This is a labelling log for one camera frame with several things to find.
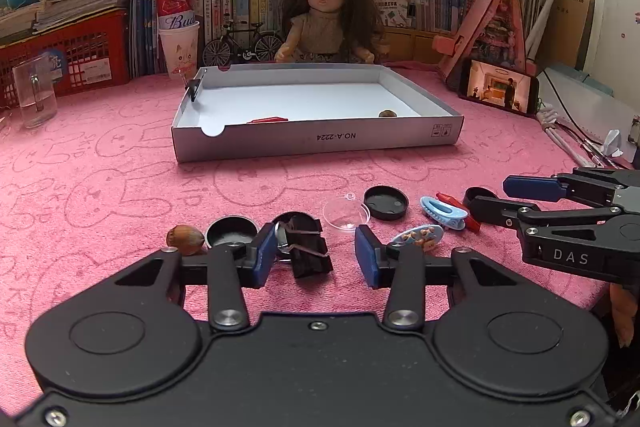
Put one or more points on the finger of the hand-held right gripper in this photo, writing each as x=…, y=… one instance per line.
x=535, y=188
x=495, y=209

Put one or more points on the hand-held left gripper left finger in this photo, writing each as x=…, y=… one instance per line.
x=265, y=253

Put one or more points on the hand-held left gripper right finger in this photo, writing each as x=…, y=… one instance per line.
x=367, y=257

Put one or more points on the black binder clip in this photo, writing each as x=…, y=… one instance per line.
x=194, y=87
x=310, y=252

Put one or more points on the clear round plastic lid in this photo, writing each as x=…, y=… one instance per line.
x=342, y=213

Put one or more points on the blue hair clip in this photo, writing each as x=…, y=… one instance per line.
x=442, y=213

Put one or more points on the patterned oval hair clip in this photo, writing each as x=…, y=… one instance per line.
x=417, y=237

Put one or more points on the white cardboard box lid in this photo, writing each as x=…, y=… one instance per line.
x=310, y=99

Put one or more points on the person's right hand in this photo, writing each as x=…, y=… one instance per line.
x=621, y=314

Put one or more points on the white flat board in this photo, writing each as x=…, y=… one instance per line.
x=580, y=102

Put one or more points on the black smartphone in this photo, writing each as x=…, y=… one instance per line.
x=500, y=91

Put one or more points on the small brown nut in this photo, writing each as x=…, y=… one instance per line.
x=386, y=113

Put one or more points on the pink triangular phone stand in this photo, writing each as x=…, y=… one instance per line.
x=492, y=27

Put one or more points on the brown cardboard envelope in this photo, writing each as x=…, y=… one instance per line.
x=570, y=22

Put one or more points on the wooden organizer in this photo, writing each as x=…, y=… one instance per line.
x=410, y=44

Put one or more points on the white plastic tube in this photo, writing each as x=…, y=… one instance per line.
x=547, y=2

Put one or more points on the pink printed towel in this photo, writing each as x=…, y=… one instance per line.
x=100, y=157

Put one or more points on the black toy bicycle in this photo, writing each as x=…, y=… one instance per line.
x=245, y=42

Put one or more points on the white paper cup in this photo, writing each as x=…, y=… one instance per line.
x=180, y=49

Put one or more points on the printed white carton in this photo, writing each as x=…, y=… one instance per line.
x=395, y=4

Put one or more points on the brown-haired doll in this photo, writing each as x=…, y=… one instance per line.
x=325, y=12

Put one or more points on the red beer can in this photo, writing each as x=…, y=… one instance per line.
x=175, y=4

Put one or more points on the clear glass mug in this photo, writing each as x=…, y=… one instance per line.
x=32, y=94

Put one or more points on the red plastic crate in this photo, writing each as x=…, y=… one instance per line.
x=65, y=52

